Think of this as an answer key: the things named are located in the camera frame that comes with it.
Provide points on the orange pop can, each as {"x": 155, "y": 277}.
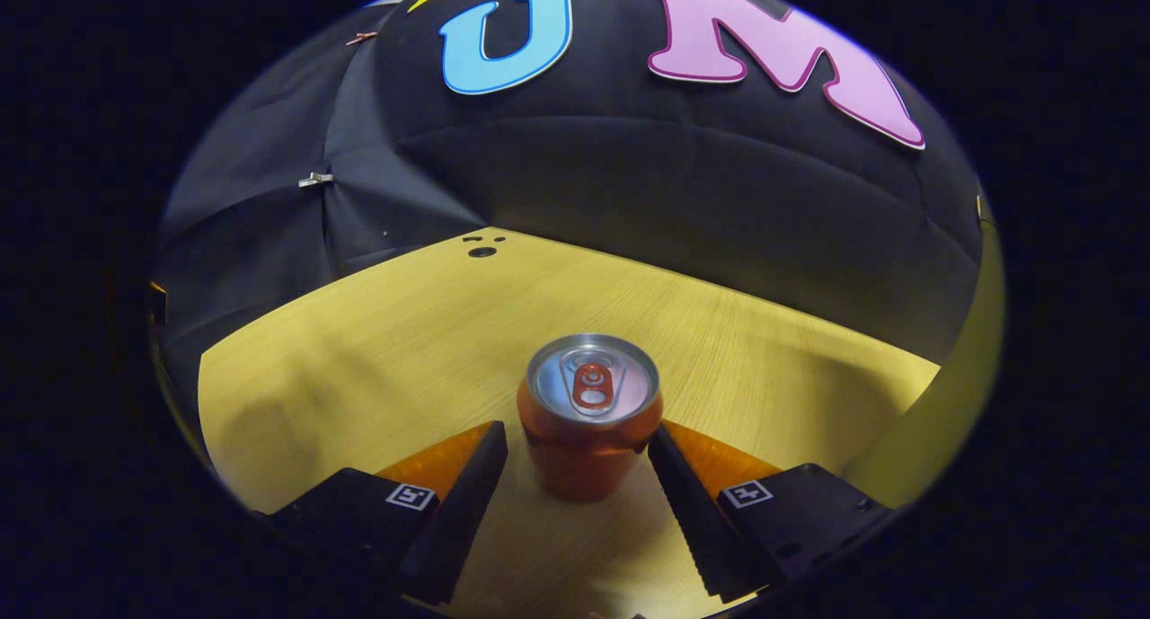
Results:
{"x": 584, "y": 448}

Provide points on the copper cloth clip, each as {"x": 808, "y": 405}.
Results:
{"x": 361, "y": 37}

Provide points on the white cloth clip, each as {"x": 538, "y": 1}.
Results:
{"x": 314, "y": 180}

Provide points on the pale green desktop garbage bin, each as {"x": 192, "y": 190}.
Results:
{"x": 934, "y": 421}

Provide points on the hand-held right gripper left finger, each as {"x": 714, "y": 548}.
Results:
{"x": 458, "y": 511}

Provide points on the black backdrop cloth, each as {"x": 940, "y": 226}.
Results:
{"x": 674, "y": 197}

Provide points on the wooden desktop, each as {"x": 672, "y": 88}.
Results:
{"x": 404, "y": 331}

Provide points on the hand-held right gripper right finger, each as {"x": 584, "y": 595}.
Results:
{"x": 692, "y": 520}

